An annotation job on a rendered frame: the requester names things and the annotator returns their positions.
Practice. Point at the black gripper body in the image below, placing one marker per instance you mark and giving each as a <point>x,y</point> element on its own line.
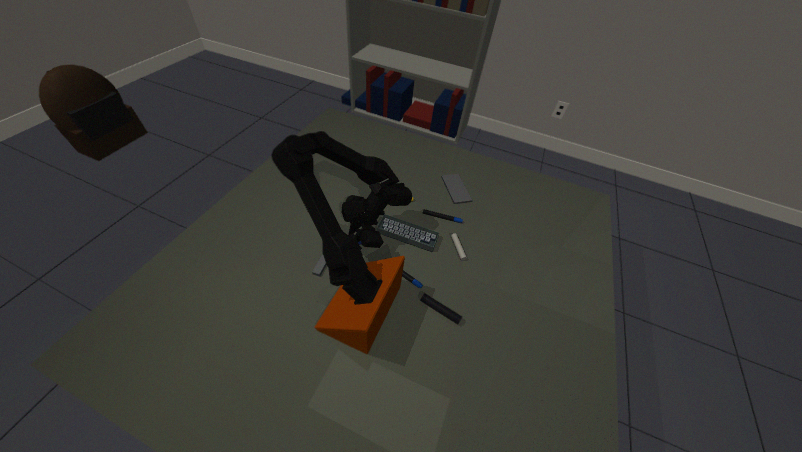
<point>369,237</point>

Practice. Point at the beige cylinder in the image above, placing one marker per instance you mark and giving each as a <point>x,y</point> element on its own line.
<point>459,247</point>

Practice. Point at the grey keyboard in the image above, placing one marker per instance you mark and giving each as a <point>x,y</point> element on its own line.
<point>407,232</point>

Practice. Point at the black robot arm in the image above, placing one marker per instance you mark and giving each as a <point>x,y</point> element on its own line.
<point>342,254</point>

